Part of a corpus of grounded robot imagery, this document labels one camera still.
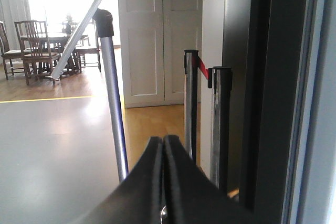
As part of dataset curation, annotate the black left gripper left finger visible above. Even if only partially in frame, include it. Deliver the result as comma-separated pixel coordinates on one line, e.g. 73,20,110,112
77,136,163,223

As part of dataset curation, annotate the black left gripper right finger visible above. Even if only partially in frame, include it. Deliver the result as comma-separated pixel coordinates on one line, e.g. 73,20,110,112
163,135,252,223

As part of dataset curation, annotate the white cabinet beside fridge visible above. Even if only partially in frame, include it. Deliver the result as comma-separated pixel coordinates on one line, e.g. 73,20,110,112
200,0,225,177

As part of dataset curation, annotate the red stanchion belt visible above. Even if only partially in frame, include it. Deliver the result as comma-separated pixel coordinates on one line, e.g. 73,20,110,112
197,57,209,80

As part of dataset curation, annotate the wooden dining table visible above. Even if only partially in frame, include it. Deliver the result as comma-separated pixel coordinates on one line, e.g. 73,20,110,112
19,31,90,77

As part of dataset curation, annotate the silver sign stand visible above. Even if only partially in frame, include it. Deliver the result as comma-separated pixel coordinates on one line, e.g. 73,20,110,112
50,0,129,182

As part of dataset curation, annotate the white panelled double door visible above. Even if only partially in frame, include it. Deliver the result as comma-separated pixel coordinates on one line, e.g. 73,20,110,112
118,0,202,108

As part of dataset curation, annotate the wooden dining chair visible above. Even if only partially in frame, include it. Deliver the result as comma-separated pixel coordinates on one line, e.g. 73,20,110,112
14,20,60,85

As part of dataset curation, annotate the chrome stanchion post near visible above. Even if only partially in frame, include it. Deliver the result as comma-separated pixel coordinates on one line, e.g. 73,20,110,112
210,66,232,194

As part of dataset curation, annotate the chrome stanchion post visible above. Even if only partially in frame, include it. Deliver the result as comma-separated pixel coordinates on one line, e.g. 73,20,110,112
210,66,232,194
184,49,198,163

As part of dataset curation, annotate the chrome stanchion post far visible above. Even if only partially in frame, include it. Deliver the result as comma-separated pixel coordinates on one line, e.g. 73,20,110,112
184,49,198,163

